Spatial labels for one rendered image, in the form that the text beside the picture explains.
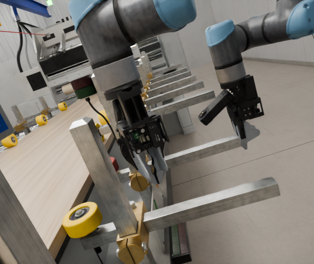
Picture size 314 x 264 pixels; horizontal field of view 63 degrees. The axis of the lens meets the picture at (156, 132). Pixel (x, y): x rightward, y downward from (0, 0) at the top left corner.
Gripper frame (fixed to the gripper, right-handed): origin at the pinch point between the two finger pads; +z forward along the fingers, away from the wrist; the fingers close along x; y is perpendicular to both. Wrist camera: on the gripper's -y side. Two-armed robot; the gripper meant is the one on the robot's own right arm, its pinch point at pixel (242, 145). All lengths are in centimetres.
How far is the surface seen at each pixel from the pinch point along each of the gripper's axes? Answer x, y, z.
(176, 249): -20.1, -26.0, 11.8
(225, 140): -0.8, -4.4, -3.7
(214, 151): -1.5, -8.4, -1.9
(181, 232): -14.8, -24.4, 11.8
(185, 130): 250, -16, 77
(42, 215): -20, -53, -8
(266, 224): 57, 12, 83
